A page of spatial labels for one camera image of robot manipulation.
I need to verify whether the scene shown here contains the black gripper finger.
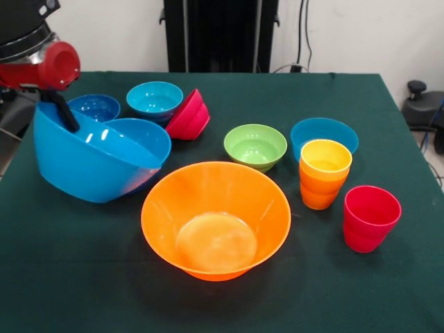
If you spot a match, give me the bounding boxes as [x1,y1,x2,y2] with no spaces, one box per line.
[41,89,81,133]

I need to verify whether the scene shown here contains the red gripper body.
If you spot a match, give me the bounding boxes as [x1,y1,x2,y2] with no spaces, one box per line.
[0,40,82,92]

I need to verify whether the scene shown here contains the large blue bowl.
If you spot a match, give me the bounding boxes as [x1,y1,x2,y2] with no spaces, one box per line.
[103,117,173,191]
[33,101,164,204]

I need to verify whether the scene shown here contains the small red bowl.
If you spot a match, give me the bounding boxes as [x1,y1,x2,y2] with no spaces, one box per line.
[164,88,212,142]

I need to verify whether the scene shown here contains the yellow plastic cup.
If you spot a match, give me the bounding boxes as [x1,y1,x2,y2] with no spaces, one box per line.
[300,139,353,174]

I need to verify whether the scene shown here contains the small dark blue bowl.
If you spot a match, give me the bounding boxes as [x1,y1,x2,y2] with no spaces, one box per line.
[67,94,121,123]

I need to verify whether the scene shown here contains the small light blue bowl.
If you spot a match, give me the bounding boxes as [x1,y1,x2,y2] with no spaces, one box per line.
[126,80,184,126]

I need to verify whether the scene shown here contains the large orange bowl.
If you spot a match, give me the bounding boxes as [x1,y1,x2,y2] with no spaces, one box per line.
[140,160,292,282]

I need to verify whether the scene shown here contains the small green bowl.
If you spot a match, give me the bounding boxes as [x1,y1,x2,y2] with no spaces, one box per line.
[223,123,289,174]

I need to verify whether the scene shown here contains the shallow blue ribbed bowl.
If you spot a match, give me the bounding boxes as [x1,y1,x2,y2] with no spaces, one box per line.
[290,117,359,164]

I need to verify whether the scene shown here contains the orange plastic cup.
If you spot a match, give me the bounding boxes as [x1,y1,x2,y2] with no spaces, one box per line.
[299,166,350,210]

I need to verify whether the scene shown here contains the dark green table cloth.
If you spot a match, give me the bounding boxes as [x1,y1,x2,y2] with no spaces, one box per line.
[0,71,444,333]

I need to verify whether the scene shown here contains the red plastic cup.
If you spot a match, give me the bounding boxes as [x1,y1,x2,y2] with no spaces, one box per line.
[343,185,402,254]

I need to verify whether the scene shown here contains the grey pedestal foot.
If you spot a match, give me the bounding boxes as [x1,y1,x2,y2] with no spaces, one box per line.
[401,80,444,128]
[0,88,37,136]

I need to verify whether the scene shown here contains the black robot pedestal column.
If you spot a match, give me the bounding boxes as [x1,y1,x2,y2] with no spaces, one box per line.
[159,0,281,74]

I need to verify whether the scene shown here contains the black hanging cable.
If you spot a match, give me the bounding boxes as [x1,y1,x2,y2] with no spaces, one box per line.
[296,0,312,69]

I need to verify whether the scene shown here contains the blue cable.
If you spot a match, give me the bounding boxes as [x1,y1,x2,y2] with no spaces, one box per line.
[419,100,444,152]

